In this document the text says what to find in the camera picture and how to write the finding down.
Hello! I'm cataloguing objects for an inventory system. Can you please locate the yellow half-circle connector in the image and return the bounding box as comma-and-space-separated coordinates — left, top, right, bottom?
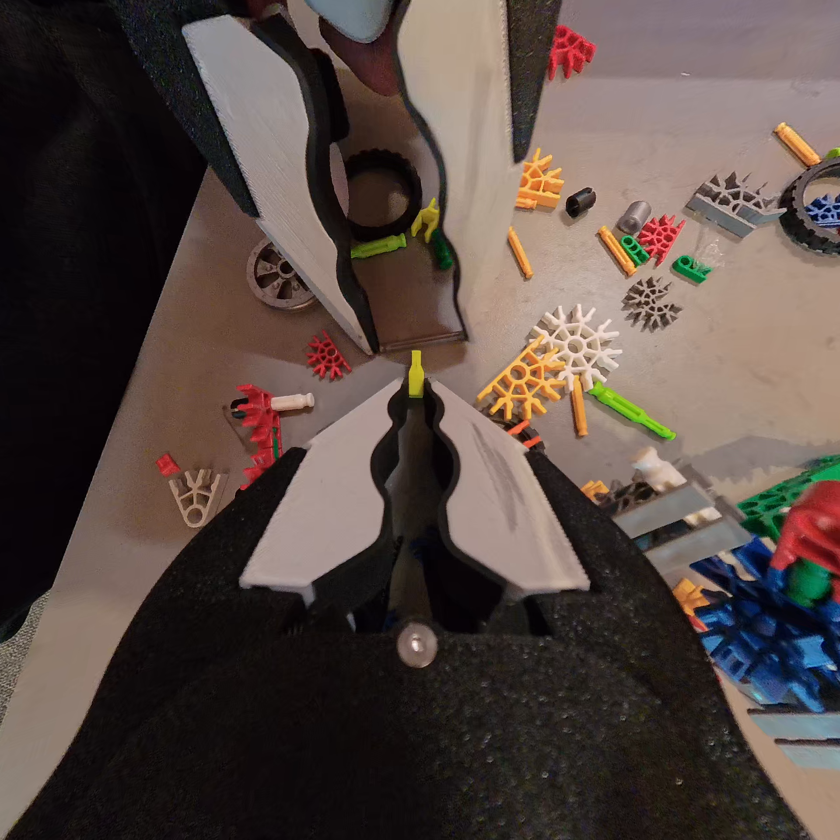
476, 337, 567, 422

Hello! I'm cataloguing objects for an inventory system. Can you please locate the red fan connector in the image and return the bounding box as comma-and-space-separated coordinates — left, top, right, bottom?
547, 24, 597, 81

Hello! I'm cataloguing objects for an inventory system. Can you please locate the black toy tyre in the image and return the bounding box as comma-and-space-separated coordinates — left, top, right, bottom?
340, 149, 424, 243
504, 419, 547, 455

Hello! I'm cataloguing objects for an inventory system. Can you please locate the grey connector with panel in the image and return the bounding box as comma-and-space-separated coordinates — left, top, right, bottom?
685, 171, 786, 239

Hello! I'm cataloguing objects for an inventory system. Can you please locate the white rod with black cap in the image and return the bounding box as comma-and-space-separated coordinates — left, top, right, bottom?
229, 392, 315, 421

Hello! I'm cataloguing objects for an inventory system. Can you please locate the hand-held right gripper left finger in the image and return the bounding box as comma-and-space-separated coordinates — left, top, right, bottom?
239, 379, 411, 601

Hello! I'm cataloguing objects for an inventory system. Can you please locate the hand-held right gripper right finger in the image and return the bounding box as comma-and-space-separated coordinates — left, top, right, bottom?
423, 379, 590, 598

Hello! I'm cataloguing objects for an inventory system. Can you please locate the dark grey snowflake connector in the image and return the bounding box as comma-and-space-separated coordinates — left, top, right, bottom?
621, 276, 684, 332

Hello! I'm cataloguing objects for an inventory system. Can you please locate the large black knobby tyre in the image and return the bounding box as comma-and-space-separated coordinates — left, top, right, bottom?
778, 157, 840, 256

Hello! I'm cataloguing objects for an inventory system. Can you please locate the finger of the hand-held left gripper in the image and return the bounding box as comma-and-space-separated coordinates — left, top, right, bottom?
395, 0, 517, 341
182, 13, 382, 357

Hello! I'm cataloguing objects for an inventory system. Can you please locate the red half-circle connector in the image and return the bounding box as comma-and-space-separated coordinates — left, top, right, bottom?
306, 331, 354, 382

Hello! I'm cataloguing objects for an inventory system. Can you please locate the small red connector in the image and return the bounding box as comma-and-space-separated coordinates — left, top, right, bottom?
637, 214, 687, 267

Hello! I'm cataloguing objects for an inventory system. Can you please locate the green connector structure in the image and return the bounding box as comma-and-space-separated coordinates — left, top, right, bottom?
737, 454, 840, 543

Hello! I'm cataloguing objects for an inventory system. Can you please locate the red connector strip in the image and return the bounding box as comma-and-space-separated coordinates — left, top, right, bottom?
234, 383, 284, 490

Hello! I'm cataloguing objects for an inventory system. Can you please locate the white snowflake connector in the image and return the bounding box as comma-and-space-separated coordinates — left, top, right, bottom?
529, 303, 623, 392

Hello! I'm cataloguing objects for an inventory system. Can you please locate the orange fan connector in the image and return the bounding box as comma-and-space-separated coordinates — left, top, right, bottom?
514, 148, 566, 211

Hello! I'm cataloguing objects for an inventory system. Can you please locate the red frame connector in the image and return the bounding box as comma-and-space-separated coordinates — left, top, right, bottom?
770, 482, 840, 580

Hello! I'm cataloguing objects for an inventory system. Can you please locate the grey blue panel pair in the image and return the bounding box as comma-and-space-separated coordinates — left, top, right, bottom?
747, 707, 840, 770

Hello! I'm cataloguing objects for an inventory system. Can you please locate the grey spoked wheel hub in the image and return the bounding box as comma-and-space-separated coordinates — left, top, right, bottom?
245, 237, 320, 311

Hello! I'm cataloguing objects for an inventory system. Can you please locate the person's left hand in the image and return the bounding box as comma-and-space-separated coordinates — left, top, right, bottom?
320, 18, 406, 97

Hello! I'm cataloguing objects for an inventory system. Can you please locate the white fan connector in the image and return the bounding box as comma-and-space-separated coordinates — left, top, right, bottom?
168, 467, 223, 530

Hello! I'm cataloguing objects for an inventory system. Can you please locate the white thick rod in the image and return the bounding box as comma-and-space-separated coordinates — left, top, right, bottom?
630, 445, 687, 490

